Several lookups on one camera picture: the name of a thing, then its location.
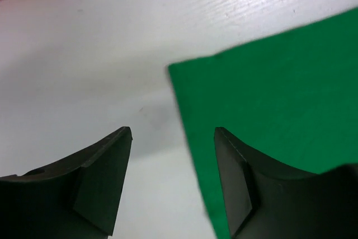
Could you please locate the green t shirt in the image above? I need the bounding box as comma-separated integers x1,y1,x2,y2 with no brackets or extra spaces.
168,9,357,238

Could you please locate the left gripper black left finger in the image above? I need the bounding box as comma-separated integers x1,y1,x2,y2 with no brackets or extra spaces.
1,126,133,238

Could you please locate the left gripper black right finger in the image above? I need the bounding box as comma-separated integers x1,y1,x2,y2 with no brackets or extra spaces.
214,127,357,238

